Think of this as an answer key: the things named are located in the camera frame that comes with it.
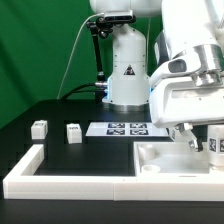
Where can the black articulated camera stand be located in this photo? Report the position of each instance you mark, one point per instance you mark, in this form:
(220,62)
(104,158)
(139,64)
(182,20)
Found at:
(98,50)

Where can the white L-shaped obstacle fence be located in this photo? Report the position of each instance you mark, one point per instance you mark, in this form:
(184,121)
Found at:
(23,183)

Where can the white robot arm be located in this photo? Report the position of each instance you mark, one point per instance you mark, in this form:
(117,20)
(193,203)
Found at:
(187,24)

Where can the AprilTag marker sheet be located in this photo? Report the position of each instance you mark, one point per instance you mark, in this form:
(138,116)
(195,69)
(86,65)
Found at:
(125,129)

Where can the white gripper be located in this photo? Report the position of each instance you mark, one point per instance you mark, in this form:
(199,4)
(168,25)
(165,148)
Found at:
(188,90)

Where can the white square tabletop part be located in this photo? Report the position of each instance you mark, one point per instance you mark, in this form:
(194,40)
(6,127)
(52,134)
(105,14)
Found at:
(152,159)

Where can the black camera on mount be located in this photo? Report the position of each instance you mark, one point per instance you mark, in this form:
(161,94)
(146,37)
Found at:
(119,16)

